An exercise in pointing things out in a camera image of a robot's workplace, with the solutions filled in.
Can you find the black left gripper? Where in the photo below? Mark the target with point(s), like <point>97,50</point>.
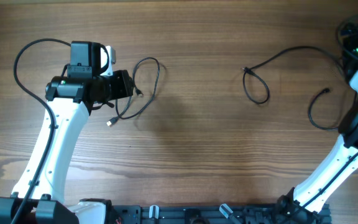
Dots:
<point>123,87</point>

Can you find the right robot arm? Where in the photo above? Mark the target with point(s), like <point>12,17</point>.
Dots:
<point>304,203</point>

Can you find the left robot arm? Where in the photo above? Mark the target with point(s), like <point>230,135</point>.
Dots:
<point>86,84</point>

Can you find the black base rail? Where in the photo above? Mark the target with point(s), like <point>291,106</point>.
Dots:
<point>197,214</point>

